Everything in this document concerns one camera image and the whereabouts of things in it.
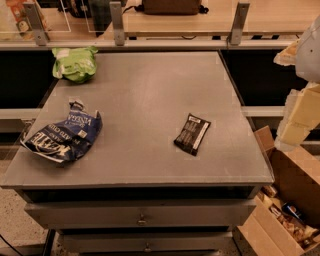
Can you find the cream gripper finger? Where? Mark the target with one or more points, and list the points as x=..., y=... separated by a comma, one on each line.
x=287, y=56
x=301, y=116

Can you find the black rxbar chocolate bar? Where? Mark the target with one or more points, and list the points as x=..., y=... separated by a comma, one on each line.
x=192, y=134

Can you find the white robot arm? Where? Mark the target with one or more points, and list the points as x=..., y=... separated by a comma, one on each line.
x=307, y=64

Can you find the brown bag on counter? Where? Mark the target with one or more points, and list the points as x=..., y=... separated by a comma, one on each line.
x=171, y=7

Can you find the green chip bag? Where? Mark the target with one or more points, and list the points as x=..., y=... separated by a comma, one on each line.
x=75, y=64

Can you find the blue kettle chip bag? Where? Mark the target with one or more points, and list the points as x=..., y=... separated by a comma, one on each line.
x=67, y=140

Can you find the blue pepsi can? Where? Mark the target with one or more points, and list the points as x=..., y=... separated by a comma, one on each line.
x=292, y=210

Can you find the cardboard box of snacks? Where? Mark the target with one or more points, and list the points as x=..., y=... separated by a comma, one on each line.
x=297, y=181

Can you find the upper drawer with knob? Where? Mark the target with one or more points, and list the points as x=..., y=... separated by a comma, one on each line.
x=140, y=214

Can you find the drawer with knob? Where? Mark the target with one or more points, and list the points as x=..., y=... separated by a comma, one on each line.
x=140, y=214
x=145, y=242

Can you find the lower drawer with knob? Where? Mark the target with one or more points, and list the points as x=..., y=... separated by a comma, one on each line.
x=145, y=242

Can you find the grey drawer cabinet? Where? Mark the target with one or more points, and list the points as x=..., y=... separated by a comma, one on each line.
x=144, y=100

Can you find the orange snack package behind glass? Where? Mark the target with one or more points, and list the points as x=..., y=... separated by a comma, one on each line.
x=19, y=15

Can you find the metal bracket right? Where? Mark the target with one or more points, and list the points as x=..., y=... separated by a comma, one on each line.
x=238, y=23

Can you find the metal bracket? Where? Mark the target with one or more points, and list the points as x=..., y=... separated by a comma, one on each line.
x=238, y=23
x=34, y=17
x=117, y=22

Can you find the metal bracket middle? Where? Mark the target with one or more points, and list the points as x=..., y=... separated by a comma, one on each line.
x=117, y=22

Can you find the metal bracket left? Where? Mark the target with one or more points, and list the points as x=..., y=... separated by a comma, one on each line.
x=34, y=17

